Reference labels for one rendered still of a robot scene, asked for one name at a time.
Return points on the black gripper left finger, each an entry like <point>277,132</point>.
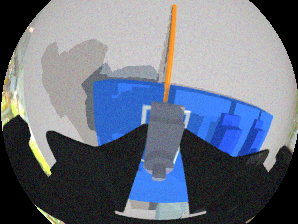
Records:
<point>114,164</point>

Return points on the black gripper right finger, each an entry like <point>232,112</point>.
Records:
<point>209,171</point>

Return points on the blue flat panel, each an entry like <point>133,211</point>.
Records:
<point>232,126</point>

